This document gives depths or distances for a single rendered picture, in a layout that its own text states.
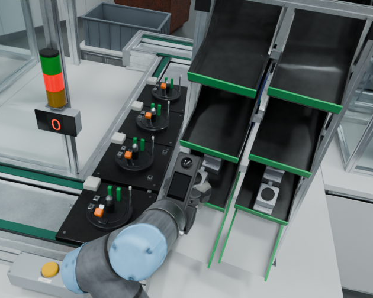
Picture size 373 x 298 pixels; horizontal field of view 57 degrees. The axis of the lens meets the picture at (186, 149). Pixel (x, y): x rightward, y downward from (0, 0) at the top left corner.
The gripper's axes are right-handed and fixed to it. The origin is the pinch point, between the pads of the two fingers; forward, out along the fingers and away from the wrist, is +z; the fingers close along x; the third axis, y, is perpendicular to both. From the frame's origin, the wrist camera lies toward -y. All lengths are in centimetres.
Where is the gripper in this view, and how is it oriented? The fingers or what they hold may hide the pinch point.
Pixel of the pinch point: (196, 178)
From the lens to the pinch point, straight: 81.6
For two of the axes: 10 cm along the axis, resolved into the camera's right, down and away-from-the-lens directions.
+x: 9.3, 3.0, -2.1
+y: -2.4, 9.3, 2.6
